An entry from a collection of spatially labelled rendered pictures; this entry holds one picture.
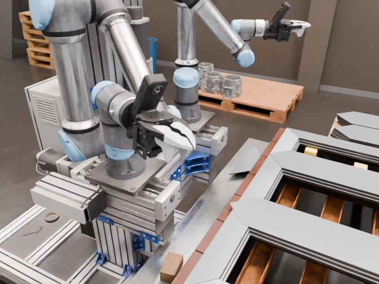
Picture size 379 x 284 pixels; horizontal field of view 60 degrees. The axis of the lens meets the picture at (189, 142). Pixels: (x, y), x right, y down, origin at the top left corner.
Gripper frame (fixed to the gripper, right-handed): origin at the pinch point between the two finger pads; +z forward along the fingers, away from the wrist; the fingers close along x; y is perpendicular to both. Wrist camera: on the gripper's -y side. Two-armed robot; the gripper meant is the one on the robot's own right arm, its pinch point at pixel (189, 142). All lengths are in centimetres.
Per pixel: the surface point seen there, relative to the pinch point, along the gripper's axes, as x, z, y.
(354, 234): -78, 8, 50
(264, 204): -65, -23, 52
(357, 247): -73, 12, 51
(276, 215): -63, -16, 52
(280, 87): -335, -219, 85
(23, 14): -108, -574, 49
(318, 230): -70, -2, 51
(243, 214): -53, -24, 54
